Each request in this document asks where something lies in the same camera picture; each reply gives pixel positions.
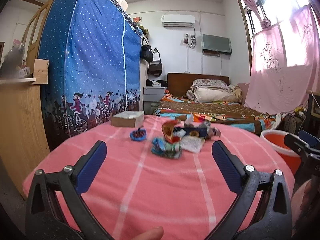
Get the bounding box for cream floral pillow pile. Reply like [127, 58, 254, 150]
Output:
[185, 79, 243, 103]

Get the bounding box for dark wooden headboard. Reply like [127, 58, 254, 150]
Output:
[167, 73, 230, 97]

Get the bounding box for white paper packet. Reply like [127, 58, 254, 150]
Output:
[180, 135, 205, 153]

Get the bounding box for orange plastic bucket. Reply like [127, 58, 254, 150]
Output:
[260, 129, 301, 175]

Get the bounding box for blue crumpled wrapper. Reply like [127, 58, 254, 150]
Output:
[130, 128, 146, 141]

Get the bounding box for brown hanging handbag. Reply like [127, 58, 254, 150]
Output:
[148, 48, 163, 77]

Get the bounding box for pink checked table cloth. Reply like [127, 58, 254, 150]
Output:
[23, 114, 296, 240]

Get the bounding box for left hand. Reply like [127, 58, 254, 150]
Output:
[132, 226, 164, 240]

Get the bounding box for brown tissue box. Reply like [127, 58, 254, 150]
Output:
[111, 111, 144, 128]

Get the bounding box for white wall air conditioner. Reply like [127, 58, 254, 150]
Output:
[161, 14, 196, 28]

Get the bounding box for grey bedside drawer cabinet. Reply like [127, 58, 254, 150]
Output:
[143, 87, 167, 115]

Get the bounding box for light wooden shelf unit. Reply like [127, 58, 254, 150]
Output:
[1, 0, 54, 197]

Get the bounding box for green wall-mounted cabinet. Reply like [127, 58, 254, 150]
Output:
[201, 34, 232, 54]

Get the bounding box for grey plush toy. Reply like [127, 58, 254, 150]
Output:
[1, 43, 25, 79]

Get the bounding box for black hanging bag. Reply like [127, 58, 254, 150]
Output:
[140, 36, 153, 63]

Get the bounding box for dark blue foil wrapper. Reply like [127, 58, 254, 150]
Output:
[174, 121, 221, 140]

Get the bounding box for pink window curtain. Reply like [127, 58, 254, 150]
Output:
[241, 0, 319, 114]

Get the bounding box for red orange snack wrapper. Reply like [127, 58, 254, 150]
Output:
[162, 120, 181, 144]

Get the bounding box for blue dotted fabric wardrobe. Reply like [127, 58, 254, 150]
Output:
[39, 0, 142, 150]

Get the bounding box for right hand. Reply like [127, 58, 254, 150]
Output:
[291, 179, 311, 235]

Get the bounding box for colourful striped bed quilt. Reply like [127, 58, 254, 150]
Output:
[153, 94, 282, 135]

